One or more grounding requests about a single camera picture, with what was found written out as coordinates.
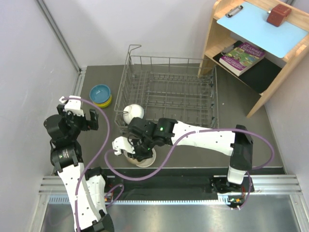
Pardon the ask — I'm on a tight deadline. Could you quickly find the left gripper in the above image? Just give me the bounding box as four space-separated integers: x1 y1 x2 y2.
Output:
57 104 98 139

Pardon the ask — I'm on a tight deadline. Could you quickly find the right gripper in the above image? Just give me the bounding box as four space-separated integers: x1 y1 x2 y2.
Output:
126 135 155 161

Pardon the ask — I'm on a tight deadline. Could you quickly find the cream bowl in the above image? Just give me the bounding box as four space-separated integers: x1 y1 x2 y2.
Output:
124 148 156 168

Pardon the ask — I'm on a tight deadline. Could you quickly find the white bowl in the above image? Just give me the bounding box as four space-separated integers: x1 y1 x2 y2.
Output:
123 104 144 124

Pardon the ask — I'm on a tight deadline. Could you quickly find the tan speckled bowl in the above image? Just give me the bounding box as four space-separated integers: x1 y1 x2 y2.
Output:
126 156 145 166

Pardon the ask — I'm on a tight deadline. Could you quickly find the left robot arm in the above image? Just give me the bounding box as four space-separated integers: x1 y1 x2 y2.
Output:
43 101 114 232

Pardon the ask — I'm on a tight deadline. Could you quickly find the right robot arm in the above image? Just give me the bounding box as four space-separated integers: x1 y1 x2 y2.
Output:
127 117 253 191

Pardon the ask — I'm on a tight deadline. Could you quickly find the orange bowl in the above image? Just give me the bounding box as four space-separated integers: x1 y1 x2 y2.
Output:
95 95 112 105

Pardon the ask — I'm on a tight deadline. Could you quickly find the yellow-green bowl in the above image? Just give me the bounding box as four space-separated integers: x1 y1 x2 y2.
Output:
93 95 112 108

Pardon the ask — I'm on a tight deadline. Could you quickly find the blue bowl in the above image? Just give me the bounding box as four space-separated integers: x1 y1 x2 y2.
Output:
89 84 111 103

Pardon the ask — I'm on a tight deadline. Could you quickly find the aluminium corner profile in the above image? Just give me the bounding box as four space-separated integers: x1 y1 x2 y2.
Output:
33 0 87 75

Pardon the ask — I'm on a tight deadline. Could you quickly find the purple green book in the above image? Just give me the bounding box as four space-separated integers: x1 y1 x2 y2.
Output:
219 42 266 76

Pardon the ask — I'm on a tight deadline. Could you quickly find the wooden shelf unit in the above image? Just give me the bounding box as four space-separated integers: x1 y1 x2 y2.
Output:
199 0 309 117

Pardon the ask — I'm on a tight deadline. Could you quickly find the light blue clipboard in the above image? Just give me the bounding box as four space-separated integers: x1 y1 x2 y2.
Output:
217 2 309 58

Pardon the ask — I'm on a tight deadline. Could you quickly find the red-brown box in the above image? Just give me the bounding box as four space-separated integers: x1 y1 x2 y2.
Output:
267 4 292 27

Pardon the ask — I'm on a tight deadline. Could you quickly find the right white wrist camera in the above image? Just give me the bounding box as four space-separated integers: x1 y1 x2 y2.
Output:
112 136 135 156

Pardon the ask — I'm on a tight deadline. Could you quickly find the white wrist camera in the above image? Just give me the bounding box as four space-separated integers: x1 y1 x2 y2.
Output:
112 136 135 156
57 95 84 116

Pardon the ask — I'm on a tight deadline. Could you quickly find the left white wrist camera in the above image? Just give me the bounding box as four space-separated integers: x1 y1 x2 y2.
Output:
57 95 84 116

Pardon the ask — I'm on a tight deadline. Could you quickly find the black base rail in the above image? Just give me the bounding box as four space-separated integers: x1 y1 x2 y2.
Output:
52 166 285 201

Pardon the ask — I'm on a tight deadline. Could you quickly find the grey wire dish rack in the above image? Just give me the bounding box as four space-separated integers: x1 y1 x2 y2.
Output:
114 44 219 134

